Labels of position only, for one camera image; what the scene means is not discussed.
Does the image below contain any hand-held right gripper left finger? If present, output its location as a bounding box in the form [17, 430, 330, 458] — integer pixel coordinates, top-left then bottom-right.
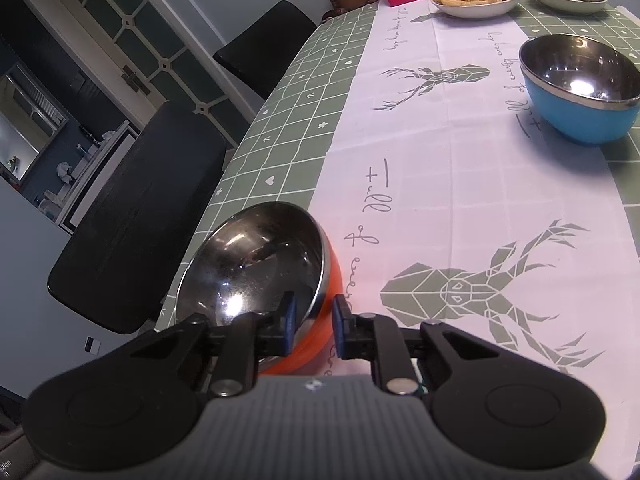
[127, 291, 297, 400]

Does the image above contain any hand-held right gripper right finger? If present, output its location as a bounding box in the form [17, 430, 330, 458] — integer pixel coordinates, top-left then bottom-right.
[333, 294, 483, 396]

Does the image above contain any orange steel-lined bowl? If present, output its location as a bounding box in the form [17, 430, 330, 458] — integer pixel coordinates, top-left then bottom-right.
[175, 201, 345, 376]

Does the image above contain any blue steel-lined bowl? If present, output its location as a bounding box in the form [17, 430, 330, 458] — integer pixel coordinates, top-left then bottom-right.
[518, 34, 640, 147]

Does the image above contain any white deer-print table runner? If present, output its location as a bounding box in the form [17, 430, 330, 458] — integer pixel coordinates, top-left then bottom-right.
[300, 0, 640, 480]

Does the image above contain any black wooden chair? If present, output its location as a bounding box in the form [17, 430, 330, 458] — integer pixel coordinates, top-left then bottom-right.
[213, 0, 319, 101]
[47, 101, 227, 336]

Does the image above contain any white side cabinet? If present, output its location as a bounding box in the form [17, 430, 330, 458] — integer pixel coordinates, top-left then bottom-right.
[54, 120, 141, 234]

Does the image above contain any white glass-paned door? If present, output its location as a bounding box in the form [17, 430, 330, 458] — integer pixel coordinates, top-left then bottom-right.
[17, 0, 252, 147]

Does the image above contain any dark door handle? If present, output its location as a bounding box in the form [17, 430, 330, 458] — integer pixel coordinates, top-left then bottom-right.
[121, 65, 151, 95]

